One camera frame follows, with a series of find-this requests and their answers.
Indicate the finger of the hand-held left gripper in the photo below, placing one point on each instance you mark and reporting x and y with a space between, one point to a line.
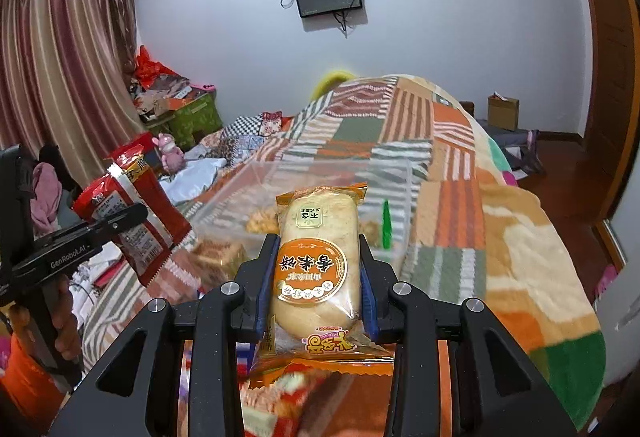
120 219

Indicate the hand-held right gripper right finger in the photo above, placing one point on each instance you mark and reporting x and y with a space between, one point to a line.
368 287

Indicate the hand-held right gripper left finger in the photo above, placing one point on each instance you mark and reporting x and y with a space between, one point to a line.
266 282

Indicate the red snack packet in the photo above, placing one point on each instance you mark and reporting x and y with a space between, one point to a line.
135 237

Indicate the cream rice cracker packet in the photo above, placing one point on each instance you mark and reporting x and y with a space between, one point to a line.
312 267

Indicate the clear plastic container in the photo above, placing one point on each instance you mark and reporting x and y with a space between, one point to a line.
300 172

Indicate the person's left forearm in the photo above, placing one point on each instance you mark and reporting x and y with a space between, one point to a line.
22 382

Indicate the person's left hand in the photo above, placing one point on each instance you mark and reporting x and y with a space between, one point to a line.
69 317

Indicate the pink cloth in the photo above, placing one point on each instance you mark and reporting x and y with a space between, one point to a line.
45 197

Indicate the brown biscuit packet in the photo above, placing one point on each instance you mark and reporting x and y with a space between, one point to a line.
220 259

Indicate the yellow snack packet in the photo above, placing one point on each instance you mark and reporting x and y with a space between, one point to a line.
262 220

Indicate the small green packet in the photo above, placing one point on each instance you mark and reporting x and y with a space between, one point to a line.
385 224

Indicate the pink toy rabbit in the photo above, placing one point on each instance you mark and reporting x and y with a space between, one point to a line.
168 150

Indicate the white cloth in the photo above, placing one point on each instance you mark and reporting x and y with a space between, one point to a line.
195 175

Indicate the patchwork striped blanket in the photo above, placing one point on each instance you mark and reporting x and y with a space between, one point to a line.
450 217

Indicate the orange snack packet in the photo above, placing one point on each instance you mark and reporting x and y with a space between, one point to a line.
320 392

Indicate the green storage box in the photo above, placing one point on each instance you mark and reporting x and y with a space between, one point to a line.
197 118

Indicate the pile of papers and boxes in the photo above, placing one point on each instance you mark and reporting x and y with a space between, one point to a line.
160 93

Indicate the checkered quilt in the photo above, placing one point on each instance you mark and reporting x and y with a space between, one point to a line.
240 140

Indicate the striped curtain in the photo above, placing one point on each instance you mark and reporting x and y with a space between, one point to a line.
60 57

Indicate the red plastic bag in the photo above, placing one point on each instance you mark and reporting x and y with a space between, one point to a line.
150 65

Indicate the red patterned cushion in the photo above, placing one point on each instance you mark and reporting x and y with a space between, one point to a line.
272 122

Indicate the dark cloth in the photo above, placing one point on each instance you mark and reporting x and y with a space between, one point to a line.
525 150

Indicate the yellow hoop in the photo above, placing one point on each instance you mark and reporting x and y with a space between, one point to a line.
331 78

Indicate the cardboard box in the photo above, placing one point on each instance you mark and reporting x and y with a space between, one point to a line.
502 114

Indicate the wooden wardrobe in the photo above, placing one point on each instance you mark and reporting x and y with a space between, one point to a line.
607 67

